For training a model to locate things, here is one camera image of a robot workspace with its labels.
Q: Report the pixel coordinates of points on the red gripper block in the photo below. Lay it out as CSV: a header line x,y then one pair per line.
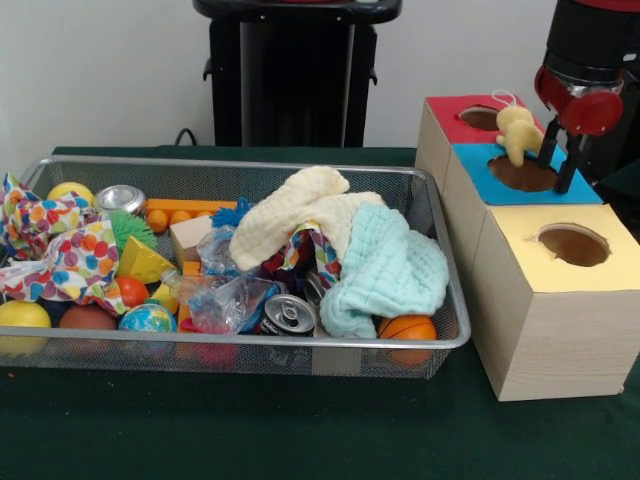
x,y
592,112

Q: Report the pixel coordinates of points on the pale yellow duck plush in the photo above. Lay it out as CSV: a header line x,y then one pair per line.
x,y
520,135

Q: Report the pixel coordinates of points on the mint waffle cloth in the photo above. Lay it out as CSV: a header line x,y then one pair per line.
x,y
390,260

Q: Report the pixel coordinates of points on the cream waffle cloth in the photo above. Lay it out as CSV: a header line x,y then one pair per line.
x,y
285,220

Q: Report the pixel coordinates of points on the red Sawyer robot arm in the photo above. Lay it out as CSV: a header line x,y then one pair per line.
x,y
585,40

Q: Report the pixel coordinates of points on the wooden three-hole sorting box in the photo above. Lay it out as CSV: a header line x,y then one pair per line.
x,y
550,340

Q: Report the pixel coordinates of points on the side table with green cloth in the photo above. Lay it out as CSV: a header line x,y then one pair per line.
x,y
625,185

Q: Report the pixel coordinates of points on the orange toy basketball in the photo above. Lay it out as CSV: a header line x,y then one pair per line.
x,y
407,330

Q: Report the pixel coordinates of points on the black drink can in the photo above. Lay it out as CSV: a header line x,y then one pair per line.
x,y
287,315

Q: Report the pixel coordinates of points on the orange toy building block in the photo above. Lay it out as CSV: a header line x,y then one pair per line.
x,y
190,205

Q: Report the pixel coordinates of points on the dark green tablecloth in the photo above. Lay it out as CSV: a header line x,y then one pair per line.
x,y
250,430

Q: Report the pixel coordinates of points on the yellow cheese wedge toy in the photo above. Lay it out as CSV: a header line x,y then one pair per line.
x,y
142,260

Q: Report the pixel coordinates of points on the silver drink can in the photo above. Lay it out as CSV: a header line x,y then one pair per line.
x,y
120,197

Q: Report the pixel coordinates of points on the blue green globe ball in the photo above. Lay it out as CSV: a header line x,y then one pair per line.
x,y
148,320

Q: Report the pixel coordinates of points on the colourful heart print cloth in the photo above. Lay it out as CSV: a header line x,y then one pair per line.
x,y
85,255

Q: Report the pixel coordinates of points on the yellow ball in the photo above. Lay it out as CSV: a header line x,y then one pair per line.
x,y
22,320

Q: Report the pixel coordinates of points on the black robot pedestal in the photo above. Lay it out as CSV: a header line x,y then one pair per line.
x,y
300,75

